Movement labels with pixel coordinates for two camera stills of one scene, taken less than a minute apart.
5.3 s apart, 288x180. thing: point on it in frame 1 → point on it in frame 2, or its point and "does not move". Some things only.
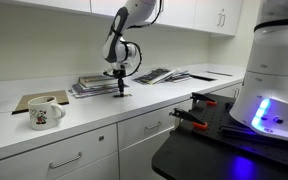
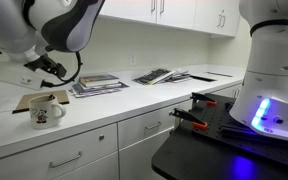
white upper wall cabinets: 222,17 does not move
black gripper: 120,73 → 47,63
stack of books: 95,85 does not move
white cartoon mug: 45,112 does not move
